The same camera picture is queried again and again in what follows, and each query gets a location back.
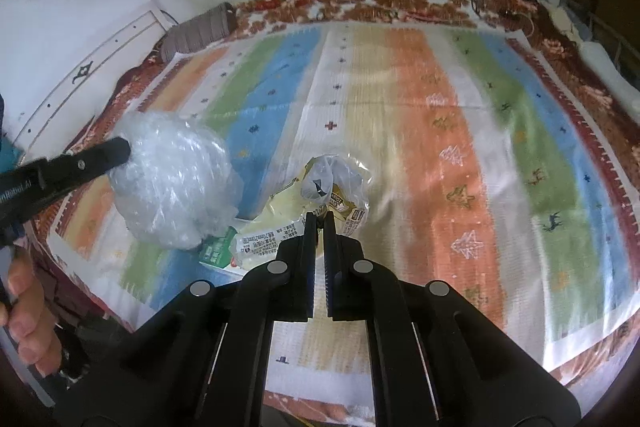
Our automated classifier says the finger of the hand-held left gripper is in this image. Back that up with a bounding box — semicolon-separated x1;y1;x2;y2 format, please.
35;137;132;205

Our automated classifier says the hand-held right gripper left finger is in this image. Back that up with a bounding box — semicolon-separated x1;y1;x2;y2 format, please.
52;213;317;427

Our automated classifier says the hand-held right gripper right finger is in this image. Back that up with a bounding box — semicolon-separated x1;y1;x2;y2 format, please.
324;213;583;427

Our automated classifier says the pale yellow plastic wrapper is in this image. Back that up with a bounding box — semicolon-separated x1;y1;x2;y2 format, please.
234;187;321;270

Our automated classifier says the clear bag with yellow label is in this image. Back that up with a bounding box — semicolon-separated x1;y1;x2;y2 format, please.
300;154;373;238

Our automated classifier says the clear plastic bag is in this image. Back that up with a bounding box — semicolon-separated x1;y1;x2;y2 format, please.
109;111;245;251

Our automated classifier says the person's left hand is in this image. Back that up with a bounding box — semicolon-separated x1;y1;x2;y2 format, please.
0;247;63;375

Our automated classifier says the green and white carton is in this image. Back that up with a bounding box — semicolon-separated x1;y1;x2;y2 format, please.
199;227;240;269

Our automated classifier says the striped woven mat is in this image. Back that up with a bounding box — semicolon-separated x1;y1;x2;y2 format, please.
47;21;633;388

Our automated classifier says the grey striped pillow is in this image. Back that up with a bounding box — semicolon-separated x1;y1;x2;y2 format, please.
160;3;238;60

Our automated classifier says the white cloth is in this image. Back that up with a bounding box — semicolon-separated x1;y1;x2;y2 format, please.
545;2;640;108

